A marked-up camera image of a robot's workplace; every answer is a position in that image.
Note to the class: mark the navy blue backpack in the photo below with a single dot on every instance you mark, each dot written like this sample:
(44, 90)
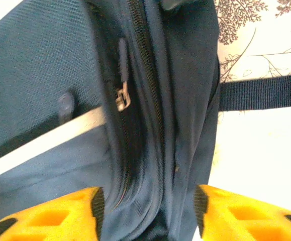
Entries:
(173, 75)

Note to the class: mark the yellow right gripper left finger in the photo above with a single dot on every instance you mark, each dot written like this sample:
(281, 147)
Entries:
(59, 221)

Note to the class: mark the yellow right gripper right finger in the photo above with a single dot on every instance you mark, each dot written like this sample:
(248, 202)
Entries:
(248, 221)

